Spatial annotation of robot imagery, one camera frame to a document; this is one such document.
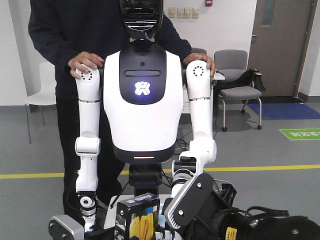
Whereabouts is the black Franzzi wafer box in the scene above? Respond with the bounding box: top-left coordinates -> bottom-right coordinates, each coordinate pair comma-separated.
114,192 -> 160,240

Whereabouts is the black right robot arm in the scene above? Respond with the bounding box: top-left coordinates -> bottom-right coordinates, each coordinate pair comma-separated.
180,201 -> 320,240

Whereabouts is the light blue plastic basket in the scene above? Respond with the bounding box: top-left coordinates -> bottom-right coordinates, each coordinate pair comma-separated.
158,203 -> 173,240

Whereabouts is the white black humanoid robot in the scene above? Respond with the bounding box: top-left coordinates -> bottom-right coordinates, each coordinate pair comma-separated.
75,0 -> 217,234

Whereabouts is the grey office chair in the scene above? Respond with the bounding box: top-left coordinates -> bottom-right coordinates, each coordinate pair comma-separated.
214,49 -> 262,132

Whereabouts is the white plastic chair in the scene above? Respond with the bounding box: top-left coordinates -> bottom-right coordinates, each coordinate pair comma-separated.
24,61 -> 56,144

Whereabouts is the person in dark clothes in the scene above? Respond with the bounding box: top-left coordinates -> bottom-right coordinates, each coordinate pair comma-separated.
28,0 -> 216,225

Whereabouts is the brown grey door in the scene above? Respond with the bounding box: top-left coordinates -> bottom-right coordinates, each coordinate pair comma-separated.
248,0 -> 318,97

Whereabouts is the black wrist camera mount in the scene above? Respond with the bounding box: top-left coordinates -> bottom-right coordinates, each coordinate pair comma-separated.
164,173 -> 214,230

